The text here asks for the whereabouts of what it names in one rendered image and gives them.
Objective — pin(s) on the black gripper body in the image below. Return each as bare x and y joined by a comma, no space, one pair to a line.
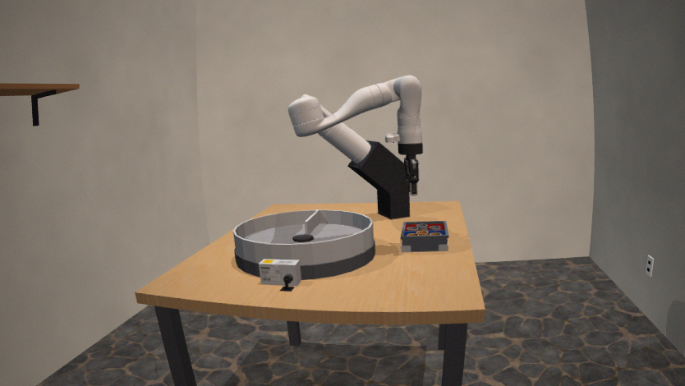
411,150

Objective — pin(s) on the grey round turntable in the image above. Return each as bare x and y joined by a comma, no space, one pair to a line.
345,242

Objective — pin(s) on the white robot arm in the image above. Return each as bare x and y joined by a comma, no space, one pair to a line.
308,119

